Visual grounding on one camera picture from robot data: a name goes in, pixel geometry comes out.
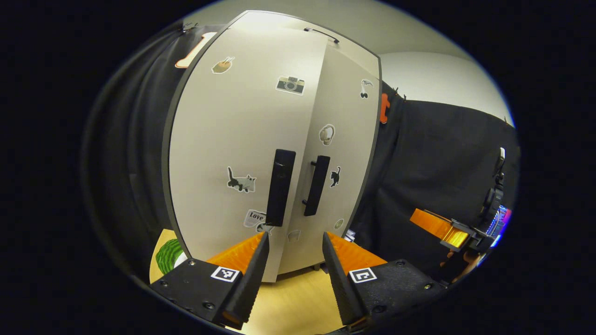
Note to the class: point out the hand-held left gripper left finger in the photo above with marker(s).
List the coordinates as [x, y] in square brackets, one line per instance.
[247, 293]

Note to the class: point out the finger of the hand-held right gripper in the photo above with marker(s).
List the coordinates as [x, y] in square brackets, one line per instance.
[433, 222]

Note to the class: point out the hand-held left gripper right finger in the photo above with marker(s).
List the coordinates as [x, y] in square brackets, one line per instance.
[342, 293]

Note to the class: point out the white shoe cabinet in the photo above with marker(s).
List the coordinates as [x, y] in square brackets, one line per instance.
[260, 21]

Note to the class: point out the white cabinet drawer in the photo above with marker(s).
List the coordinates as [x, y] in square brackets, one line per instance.
[279, 28]

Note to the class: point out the black backdrop cloth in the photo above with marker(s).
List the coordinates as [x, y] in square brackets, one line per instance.
[125, 163]
[433, 153]

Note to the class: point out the watermelon slice plush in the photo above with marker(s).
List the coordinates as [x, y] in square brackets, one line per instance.
[168, 256]

